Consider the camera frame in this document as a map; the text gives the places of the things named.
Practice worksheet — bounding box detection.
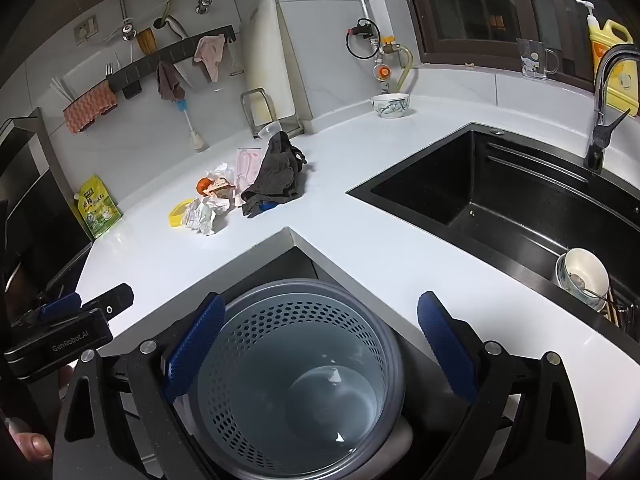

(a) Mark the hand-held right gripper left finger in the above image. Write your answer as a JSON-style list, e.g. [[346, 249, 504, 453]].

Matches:
[[52, 292, 227, 480]]

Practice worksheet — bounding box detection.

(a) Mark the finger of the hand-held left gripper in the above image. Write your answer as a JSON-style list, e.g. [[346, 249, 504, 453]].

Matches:
[[39, 293, 82, 323], [82, 284, 135, 316]]

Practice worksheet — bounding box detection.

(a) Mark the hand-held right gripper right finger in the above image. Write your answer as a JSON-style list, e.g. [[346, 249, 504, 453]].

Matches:
[[417, 291, 588, 480]]

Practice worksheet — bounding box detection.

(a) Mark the yellow plastic ring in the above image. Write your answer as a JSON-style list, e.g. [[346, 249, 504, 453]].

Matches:
[[169, 199, 196, 231]]

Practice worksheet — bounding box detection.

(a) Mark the grey perforated trash bin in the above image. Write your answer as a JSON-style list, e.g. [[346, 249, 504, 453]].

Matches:
[[192, 279, 416, 480]]

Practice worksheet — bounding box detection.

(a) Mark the large white tissue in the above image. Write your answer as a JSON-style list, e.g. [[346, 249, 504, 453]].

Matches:
[[182, 196, 231, 236]]

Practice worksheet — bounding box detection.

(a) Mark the red and white snack wrapper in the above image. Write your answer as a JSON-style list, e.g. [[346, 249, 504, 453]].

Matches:
[[205, 180, 236, 201]]

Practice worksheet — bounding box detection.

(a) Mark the dark grey cloth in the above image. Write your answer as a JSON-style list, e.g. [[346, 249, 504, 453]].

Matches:
[[240, 131, 309, 218]]

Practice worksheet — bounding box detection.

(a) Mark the person's left hand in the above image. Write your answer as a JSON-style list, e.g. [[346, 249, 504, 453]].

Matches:
[[9, 431, 54, 461]]

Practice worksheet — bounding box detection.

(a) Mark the green and yellow pouch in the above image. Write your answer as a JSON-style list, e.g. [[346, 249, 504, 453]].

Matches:
[[75, 175, 123, 240]]

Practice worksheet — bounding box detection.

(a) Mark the metal spoon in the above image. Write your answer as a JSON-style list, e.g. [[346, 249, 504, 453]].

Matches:
[[570, 272, 610, 302]]

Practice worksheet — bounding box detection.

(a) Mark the black kitchen sink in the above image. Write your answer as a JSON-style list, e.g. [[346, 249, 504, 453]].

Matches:
[[346, 122, 640, 356]]

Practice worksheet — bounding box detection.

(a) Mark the white bowl with blue rim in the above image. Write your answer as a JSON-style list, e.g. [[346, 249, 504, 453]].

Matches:
[[555, 247, 612, 311]]

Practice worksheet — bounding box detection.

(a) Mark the metal sink rack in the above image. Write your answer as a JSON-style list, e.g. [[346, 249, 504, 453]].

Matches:
[[595, 285, 640, 336]]

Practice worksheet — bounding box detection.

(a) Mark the pink blister package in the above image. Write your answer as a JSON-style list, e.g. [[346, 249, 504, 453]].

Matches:
[[235, 146, 264, 207]]

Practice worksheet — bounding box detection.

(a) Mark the orange wavy sponge cloth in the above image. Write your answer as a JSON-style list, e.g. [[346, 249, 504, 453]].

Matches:
[[62, 82, 119, 135]]

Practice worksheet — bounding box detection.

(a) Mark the brown hanging cloth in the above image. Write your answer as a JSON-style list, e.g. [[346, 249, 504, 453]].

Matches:
[[156, 60, 186, 103]]

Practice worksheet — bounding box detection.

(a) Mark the metal cutting board rack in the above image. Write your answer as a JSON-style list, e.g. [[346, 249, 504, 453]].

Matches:
[[240, 88, 306, 138]]

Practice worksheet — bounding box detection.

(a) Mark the white patterned porcelain bowl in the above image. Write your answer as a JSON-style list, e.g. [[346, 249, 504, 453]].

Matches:
[[370, 92, 412, 120]]

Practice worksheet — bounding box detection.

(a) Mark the steel kitchen faucet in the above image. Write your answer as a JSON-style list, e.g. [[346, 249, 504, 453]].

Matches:
[[584, 44, 640, 173]]

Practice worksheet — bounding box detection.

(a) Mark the white cutting board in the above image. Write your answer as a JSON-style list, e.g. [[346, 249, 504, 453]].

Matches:
[[239, 0, 296, 131]]

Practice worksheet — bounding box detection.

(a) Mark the clear glass mug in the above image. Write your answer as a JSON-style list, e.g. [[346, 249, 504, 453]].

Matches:
[[516, 37, 560, 81]]

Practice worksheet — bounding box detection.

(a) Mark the yellow dish soap bottle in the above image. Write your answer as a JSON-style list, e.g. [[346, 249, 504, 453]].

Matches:
[[576, 0, 640, 118]]

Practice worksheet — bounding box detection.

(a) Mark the black wall rack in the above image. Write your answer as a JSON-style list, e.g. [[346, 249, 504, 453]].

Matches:
[[107, 24, 237, 98]]

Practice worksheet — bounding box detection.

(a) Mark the wall power outlet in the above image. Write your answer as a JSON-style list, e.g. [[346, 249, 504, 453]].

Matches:
[[74, 17, 98, 43]]

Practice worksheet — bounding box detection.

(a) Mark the yellowish gas hose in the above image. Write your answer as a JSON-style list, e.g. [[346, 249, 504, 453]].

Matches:
[[392, 45, 415, 95]]

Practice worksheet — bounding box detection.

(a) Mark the yellow handled gas regulator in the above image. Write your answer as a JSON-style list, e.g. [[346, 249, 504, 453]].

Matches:
[[374, 35, 401, 86]]

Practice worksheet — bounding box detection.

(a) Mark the gas valve with black ring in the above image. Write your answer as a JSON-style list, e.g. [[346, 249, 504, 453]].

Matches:
[[345, 17, 381, 61]]

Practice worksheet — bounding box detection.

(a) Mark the dark brown window frame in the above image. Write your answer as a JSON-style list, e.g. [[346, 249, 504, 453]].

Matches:
[[395, 0, 640, 91]]

